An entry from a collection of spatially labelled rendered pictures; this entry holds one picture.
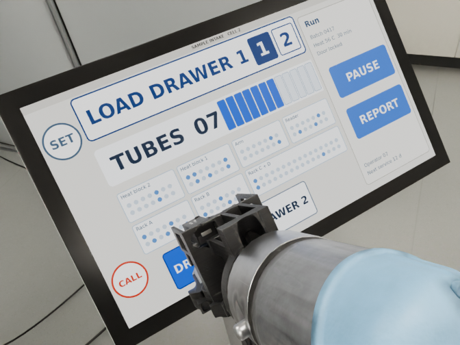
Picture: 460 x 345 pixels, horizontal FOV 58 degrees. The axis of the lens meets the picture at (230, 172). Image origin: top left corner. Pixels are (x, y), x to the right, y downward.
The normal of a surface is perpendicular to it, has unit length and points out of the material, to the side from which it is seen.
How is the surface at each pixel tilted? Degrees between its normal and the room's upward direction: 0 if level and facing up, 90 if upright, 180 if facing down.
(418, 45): 90
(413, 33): 90
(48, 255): 0
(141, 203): 50
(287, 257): 41
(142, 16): 90
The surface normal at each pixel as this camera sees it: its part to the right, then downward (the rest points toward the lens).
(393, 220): -0.13, -0.72
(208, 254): 0.29, -0.04
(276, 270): -0.76, -0.62
